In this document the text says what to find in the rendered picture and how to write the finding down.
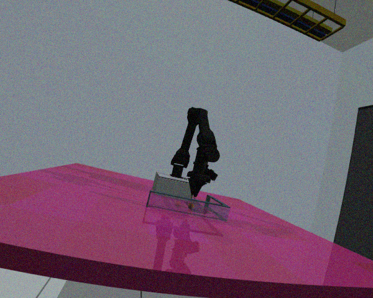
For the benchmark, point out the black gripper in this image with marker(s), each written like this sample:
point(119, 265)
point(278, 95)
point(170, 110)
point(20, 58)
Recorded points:
point(197, 178)

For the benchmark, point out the clear l-shaped low wall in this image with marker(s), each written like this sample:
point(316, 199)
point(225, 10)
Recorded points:
point(188, 207)

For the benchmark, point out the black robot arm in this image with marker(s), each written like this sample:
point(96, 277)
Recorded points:
point(207, 150)

